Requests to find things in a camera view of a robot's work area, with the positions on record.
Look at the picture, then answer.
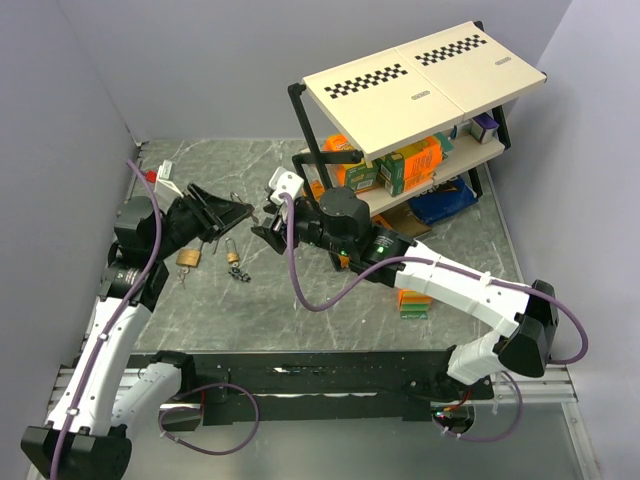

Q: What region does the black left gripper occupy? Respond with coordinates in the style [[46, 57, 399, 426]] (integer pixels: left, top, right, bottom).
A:
[[149, 181, 253, 260]]

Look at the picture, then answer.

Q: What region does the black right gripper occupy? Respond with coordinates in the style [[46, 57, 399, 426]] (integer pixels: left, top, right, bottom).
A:
[[250, 197, 353, 258]]

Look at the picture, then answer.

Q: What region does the small brass padlock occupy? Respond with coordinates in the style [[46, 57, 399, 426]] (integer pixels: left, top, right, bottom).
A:
[[225, 237, 240, 266]]

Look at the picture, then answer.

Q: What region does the medium brass padlock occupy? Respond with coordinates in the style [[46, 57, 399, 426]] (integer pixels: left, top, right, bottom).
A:
[[230, 192, 259, 225]]

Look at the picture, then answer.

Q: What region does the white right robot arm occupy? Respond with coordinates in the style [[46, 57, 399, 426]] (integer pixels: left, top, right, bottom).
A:
[[253, 187, 557, 399]]

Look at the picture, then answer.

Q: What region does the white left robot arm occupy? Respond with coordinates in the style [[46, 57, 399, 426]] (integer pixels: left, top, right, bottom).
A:
[[21, 183, 254, 479]]

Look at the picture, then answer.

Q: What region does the large brass padlock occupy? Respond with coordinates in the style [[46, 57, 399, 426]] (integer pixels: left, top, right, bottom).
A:
[[176, 240, 205, 268]]

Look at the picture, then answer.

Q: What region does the green box left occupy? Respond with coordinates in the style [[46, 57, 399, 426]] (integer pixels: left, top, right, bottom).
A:
[[342, 163, 379, 193]]

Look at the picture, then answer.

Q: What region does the green box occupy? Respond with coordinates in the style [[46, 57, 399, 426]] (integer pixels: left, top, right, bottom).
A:
[[376, 152, 433, 197], [342, 163, 379, 193]]

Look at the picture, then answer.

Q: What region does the orange chip bag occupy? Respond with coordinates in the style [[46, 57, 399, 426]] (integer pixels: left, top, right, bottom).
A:
[[323, 134, 367, 187]]

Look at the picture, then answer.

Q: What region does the brown snack bag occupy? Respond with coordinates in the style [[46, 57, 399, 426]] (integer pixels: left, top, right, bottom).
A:
[[372, 202, 431, 238]]

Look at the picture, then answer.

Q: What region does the green box right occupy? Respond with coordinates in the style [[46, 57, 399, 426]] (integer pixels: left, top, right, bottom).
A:
[[376, 152, 433, 197]]

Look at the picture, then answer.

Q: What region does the Sponge Daddy sponge pack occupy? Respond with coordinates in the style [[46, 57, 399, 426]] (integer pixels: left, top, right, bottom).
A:
[[397, 289, 433, 320]]

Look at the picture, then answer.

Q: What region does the orange box on shelf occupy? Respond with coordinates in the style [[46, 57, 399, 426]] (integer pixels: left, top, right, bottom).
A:
[[395, 135, 443, 179]]

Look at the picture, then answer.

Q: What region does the blue snack bag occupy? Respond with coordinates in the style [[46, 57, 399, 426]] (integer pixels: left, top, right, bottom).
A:
[[408, 176, 478, 225]]

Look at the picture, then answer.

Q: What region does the cream folding shelf rack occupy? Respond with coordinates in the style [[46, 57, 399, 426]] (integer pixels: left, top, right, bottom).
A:
[[287, 21, 547, 215]]

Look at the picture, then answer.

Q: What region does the purple white small box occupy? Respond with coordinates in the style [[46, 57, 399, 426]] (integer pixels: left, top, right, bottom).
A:
[[470, 113, 500, 144]]

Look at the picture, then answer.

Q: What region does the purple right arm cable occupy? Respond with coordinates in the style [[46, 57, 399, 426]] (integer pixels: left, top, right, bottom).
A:
[[278, 192, 589, 365]]

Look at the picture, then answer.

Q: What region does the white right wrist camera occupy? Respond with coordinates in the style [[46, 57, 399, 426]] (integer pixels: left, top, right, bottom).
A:
[[268, 167, 304, 205]]

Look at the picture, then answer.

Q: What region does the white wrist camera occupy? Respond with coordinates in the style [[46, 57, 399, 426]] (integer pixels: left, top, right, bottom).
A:
[[154, 160, 183, 202], [268, 167, 304, 205]]

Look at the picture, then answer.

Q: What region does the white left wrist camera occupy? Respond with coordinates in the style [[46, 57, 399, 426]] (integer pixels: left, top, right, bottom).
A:
[[154, 160, 183, 202]]

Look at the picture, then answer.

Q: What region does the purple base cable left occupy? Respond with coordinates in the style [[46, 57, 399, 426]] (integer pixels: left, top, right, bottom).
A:
[[158, 383, 260, 455]]

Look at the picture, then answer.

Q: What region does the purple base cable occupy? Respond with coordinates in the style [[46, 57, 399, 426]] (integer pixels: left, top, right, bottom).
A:
[[432, 372, 525, 444], [158, 383, 260, 455]]

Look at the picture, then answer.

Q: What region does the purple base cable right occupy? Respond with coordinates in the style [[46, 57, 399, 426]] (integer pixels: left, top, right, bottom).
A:
[[432, 372, 525, 444]]

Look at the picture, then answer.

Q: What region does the aluminium rail frame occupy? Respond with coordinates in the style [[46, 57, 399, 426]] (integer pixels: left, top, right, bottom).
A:
[[27, 362, 601, 480]]

